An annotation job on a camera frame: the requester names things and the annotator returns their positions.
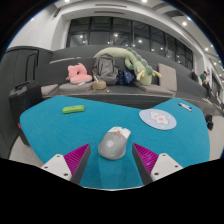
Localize dark glass window wall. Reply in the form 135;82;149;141
65;16;194;71

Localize grey backpack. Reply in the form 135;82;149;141
91;53;120;86

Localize black bag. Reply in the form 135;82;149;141
204;114;215;131

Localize pink plush pillow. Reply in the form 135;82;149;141
65;62;93;85

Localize green rectangular case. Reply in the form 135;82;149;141
61;104;86;115

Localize white marker with blue cap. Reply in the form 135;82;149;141
179;102;193;111

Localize grey round seat cushion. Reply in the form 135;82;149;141
58;81;94;93

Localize green dragon plush toy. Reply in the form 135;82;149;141
92;46;163;86

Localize black suitcase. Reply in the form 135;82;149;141
8;79;44;146

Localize grey and white computer mouse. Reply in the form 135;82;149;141
97;126;132;161

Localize dark blue patterned bag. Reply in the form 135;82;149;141
115;68;136;86

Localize light grey seat cushion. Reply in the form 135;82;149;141
40;83;60;97

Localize tan woven hat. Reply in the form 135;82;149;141
91;79;108;91

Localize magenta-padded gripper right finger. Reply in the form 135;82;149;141
131;142;184;186

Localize grey upright square cushion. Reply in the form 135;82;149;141
157;62;178;93

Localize person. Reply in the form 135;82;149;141
190;68;200;83
199;70;213;99

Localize grey tiered bench seating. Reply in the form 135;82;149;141
33;44;224;113

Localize ceiling lights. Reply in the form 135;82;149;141
63;0;218;54

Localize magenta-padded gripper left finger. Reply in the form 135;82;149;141
40;142;92;186

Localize grey flat square cushion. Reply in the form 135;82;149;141
133;81;174;97

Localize round pale blue mouse pad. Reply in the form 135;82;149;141
138;108;178;131

